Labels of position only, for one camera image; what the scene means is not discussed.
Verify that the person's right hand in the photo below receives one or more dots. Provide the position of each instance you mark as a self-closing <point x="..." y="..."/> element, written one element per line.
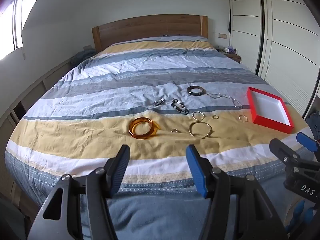
<point x="298" y="215"/>

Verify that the dark brown bangle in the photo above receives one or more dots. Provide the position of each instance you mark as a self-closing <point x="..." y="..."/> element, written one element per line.
<point x="190" y="91"/>

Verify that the bed with striped duvet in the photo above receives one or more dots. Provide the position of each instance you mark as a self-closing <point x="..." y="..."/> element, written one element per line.
<point x="100" y="92"/>

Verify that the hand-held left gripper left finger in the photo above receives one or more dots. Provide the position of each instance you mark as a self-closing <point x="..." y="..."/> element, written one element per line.
<point x="117" y="172"/>

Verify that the red jewelry box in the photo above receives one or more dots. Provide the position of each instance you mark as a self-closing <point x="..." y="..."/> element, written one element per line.
<point x="271" y="110"/>

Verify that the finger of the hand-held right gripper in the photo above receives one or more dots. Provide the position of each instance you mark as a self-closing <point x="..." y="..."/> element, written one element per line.
<point x="283" y="152"/>
<point x="306" y="141"/>

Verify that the gold hoop earring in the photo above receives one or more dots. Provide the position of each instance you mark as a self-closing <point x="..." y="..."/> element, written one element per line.
<point x="193" y="116"/>

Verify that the white wardrobe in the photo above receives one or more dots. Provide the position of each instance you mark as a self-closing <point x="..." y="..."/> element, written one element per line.
<point x="282" y="35"/>

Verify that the amber resin bangle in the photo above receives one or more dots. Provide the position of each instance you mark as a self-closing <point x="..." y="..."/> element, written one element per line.
<point x="135" y="130"/>

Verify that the wall switch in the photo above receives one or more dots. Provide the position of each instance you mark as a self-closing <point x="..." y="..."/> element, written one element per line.
<point x="222" y="35"/>

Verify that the wooden headboard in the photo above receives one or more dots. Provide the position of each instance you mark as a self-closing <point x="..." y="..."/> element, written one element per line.
<point x="140" y="28"/>

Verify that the white shelf unit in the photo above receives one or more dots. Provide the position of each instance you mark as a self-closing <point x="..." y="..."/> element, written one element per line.
<point x="32" y="90"/>

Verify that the pile of clothes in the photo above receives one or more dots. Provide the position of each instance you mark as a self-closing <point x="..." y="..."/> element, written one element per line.
<point x="313" y="122"/>

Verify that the window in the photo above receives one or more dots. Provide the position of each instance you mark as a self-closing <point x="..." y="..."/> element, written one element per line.
<point x="12" y="25"/>

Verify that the wooden nightstand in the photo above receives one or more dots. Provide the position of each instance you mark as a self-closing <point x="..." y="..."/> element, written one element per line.
<point x="233" y="56"/>

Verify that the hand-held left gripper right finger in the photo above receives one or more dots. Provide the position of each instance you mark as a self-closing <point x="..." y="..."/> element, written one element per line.
<point x="197" y="167"/>

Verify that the large thin gold bangle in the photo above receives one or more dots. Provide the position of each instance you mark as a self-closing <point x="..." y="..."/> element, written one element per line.
<point x="191" y="127"/>

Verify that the tissue box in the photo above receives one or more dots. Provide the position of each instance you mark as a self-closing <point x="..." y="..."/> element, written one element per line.
<point x="230" y="48"/>

